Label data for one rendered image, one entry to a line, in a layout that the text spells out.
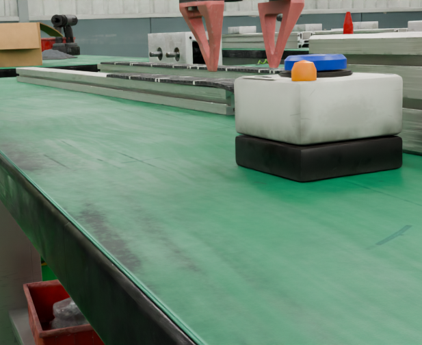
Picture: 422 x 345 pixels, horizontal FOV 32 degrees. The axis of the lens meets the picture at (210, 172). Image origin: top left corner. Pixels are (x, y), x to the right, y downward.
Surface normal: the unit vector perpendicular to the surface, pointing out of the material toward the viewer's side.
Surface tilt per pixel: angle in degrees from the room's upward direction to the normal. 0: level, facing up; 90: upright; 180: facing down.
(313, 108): 90
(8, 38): 68
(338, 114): 90
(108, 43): 90
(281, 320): 0
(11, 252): 90
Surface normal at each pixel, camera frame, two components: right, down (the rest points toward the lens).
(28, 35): 0.33, -0.21
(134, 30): 0.39, 0.15
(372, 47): -0.88, 0.11
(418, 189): -0.04, -0.98
